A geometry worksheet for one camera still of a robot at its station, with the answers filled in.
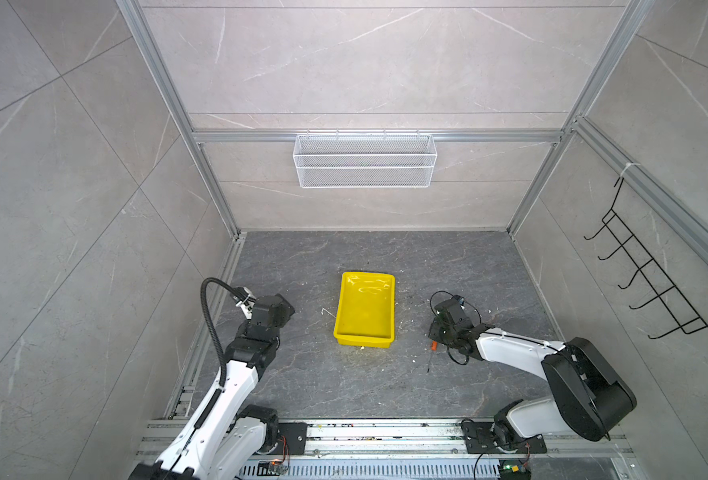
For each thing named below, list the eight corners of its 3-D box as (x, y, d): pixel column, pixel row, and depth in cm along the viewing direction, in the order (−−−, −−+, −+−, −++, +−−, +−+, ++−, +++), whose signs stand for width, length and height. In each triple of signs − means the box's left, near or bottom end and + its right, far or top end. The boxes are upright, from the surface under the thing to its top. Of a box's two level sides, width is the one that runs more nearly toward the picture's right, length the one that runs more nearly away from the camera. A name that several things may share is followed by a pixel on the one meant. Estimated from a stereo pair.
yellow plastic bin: (335, 349, 91) (333, 339, 85) (339, 279, 108) (338, 267, 102) (396, 349, 91) (399, 339, 85) (391, 279, 108) (392, 267, 102)
